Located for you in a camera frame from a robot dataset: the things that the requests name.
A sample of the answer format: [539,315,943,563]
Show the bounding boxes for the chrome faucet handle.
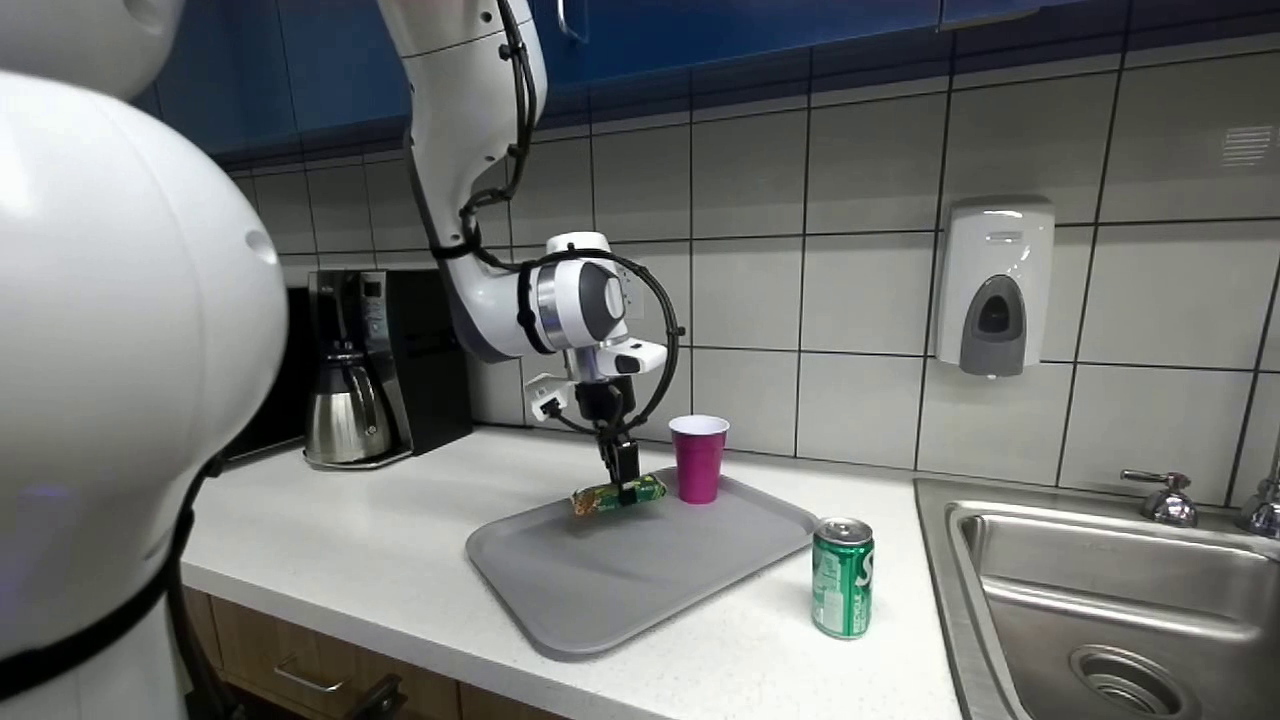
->
[1115,470,1198,529]

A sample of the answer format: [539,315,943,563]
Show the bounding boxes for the blue wall cabinets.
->
[136,0,1280,173]

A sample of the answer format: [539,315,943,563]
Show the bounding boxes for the black coffee maker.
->
[311,270,481,474]

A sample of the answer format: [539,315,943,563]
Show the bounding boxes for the green soda can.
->
[807,518,879,645]

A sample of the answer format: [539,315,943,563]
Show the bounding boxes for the grey plastic tray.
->
[461,464,818,666]

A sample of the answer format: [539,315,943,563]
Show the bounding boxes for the white wall soap dispenser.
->
[933,196,1057,379]

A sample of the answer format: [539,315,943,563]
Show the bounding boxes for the green snack sachet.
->
[569,474,670,520]

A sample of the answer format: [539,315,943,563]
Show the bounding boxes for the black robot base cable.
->
[157,455,234,720]

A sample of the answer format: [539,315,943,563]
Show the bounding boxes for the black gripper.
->
[571,375,647,491]

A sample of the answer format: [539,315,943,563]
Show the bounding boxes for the magenta plastic cup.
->
[664,414,737,510]

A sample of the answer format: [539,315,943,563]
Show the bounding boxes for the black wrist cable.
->
[493,0,689,442]

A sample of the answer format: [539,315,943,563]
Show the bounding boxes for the wooden base cabinets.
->
[174,585,564,720]

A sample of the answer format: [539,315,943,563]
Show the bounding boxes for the stainless steel sink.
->
[910,478,1280,720]

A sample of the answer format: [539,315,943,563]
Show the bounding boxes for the chrome gooseneck faucet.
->
[1244,455,1280,539]

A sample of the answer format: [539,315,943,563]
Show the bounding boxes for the stainless steel coffee carafe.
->
[305,340,402,474]

